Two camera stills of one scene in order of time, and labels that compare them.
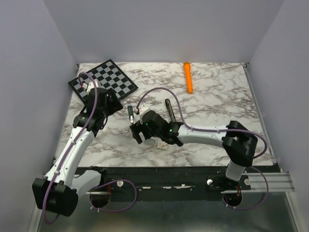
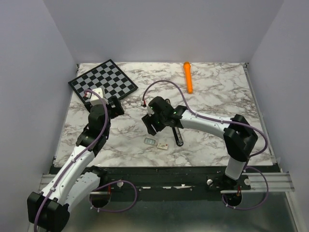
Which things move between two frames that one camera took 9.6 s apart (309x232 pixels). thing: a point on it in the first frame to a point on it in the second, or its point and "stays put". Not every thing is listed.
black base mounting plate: [166, 183] stays put
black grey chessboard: [110, 76] stays put
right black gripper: [136, 128] to [148, 121]
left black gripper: [115, 105] to [117, 110]
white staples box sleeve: [162, 146] stays put
